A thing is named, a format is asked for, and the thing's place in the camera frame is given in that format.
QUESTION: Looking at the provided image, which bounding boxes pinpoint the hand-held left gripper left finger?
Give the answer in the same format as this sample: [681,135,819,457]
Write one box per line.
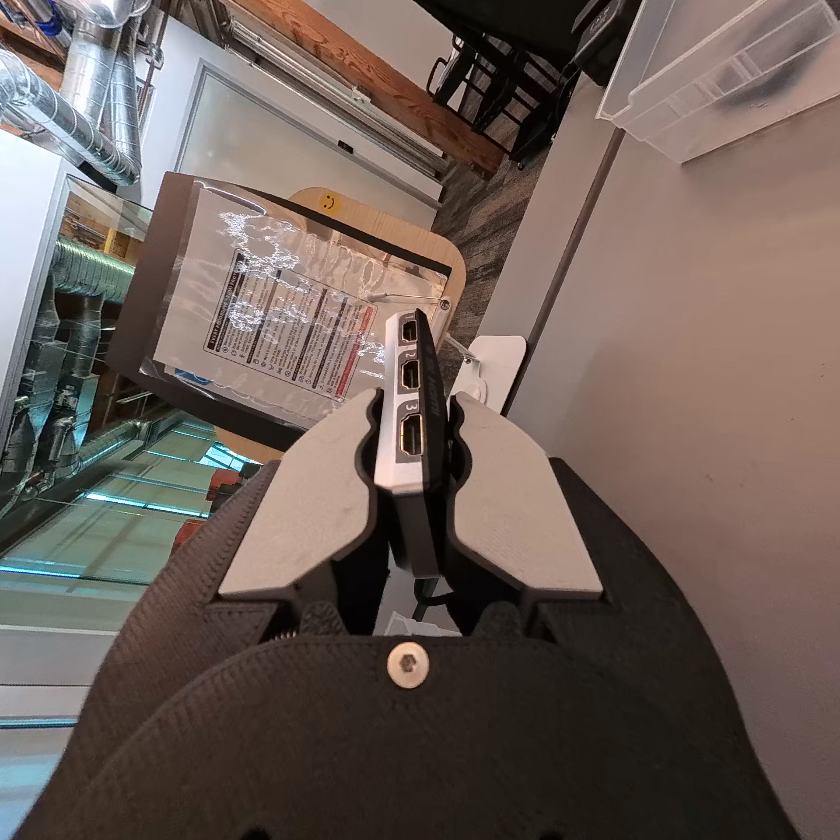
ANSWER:
[218,387,396,636]

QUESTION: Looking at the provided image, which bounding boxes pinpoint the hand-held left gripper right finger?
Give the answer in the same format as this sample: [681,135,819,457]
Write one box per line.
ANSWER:
[445,392,605,636]

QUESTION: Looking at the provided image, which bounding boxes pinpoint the silver black hdmi switch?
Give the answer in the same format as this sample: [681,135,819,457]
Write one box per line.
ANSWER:
[373,308,457,580]

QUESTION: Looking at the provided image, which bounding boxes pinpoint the clear plastic bin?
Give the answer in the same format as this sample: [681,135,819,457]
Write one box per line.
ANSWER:
[595,0,840,165]

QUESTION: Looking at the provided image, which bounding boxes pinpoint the white stand base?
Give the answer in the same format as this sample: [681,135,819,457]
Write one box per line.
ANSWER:
[446,336,529,417]

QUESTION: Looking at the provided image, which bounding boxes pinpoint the framed instruction sheet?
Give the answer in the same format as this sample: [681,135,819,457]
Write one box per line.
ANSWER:
[105,172,455,454]

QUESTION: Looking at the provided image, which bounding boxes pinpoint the white door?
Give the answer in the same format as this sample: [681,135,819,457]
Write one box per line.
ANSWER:
[174,59,444,212]

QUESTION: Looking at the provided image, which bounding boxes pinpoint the black utility cart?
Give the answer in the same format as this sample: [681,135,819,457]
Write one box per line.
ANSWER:
[427,33,572,173]

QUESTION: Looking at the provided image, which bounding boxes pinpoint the wooden beam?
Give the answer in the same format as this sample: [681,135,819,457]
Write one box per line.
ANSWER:
[217,0,506,181]

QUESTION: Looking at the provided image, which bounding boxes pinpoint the silver ventilation ducts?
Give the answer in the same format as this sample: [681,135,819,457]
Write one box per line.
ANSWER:
[0,0,160,188]

